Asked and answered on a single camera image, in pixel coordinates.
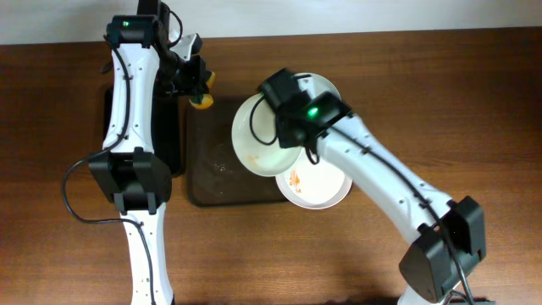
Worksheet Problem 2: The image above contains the green yellow sponge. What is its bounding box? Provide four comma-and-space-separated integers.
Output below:
189, 71, 216, 109

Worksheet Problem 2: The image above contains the white plate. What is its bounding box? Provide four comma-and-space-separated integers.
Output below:
231, 94, 301, 177
275, 152, 352, 210
294, 72, 341, 102

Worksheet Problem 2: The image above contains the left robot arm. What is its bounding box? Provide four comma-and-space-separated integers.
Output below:
89, 13, 215, 304

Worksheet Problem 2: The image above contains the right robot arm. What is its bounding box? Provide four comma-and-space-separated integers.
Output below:
273, 93, 486, 304

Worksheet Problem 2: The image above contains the black plastic tray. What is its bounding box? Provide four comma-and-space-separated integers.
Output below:
102, 86, 185, 177

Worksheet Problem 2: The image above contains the brown serving tray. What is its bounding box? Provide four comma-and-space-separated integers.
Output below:
185, 96, 286, 208

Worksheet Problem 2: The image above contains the white plate top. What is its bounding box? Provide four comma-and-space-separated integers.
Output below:
294, 72, 341, 102

